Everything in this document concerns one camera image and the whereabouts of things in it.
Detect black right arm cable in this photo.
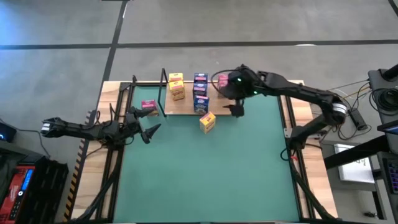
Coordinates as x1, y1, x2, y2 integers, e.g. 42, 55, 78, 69
210, 68, 237, 96

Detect grey monitor stand base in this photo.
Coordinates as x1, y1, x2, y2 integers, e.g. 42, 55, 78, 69
368, 63, 398, 91

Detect green table mat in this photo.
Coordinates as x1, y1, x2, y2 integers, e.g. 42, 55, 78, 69
113, 85, 300, 222

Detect red control panel device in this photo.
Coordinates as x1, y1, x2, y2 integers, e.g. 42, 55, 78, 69
0, 166, 35, 223

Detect black keyboard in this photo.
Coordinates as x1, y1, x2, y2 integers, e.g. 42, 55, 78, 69
382, 157, 398, 195

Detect dark grey desk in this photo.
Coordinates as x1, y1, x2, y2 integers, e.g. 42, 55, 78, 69
323, 135, 398, 224

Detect black metal table frame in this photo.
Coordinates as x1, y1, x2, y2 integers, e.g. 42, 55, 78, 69
73, 74, 335, 223

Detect thin black floor cable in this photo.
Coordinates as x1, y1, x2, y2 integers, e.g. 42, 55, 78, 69
15, 128, 51, 158

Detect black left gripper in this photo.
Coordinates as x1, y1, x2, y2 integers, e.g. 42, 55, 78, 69
122, 106, 162, 145

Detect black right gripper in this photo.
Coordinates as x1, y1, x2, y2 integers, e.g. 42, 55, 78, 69
221, 64, 266, 119

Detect black plastic crate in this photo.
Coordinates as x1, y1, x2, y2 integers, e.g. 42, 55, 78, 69
18, 155, 70, 224

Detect coiled black cable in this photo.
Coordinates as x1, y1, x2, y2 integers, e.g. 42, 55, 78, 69
369, 88, 398, 116

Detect blue Frosted Flakes cereal box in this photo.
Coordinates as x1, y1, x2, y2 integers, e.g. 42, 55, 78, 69
193, 72, 209, 84
193, 95, 210, 114
192, 82, 208, 97

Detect white paper sheet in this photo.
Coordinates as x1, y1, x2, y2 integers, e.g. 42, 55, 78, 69
334, 143, 376, 184

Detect yellow black hazard tape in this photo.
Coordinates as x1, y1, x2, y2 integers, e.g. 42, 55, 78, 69
63, 110, 96, 222

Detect black computer monitor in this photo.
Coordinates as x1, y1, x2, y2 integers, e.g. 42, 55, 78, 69
376, 123, 398, 136

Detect black box with blue light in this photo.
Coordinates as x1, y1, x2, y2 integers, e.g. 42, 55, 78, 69
0, 122, 17, 143

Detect wooden shelf with black frame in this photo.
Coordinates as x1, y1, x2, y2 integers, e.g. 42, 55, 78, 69
157, 67, 247, 118

